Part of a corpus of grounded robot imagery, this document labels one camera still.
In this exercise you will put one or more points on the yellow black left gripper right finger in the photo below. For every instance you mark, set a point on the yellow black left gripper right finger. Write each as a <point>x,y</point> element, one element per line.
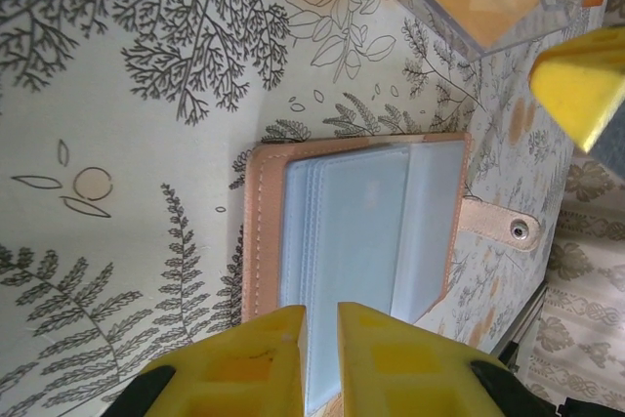
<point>400,378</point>

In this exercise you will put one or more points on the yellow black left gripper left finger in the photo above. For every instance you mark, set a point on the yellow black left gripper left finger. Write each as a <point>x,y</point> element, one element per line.
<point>244,378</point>

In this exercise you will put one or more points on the clear acrylic card box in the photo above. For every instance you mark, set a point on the clear acrylic card box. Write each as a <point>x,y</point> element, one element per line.
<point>429,7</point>

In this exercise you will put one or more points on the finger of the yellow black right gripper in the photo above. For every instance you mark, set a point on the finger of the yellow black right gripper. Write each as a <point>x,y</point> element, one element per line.
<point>576,85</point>

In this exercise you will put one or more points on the aluminium side rail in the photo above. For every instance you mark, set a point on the aluminium side rail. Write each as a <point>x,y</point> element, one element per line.
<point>525,324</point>

